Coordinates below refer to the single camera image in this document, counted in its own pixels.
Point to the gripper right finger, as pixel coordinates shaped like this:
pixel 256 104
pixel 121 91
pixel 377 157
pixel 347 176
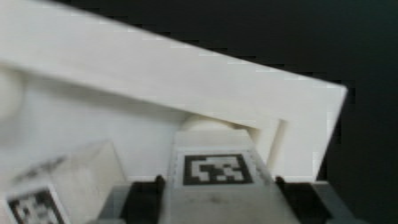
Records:
pixel 315 202

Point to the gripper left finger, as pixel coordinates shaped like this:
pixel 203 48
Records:
pixel 134 203

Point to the white leg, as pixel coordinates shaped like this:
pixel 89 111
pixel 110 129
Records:
pixel 55 192
pixel 221 191

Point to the white square tabletop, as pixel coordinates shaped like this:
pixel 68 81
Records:
pixel 103 84

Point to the white leg on tabletop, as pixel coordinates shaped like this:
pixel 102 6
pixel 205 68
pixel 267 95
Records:
pixel 55 192

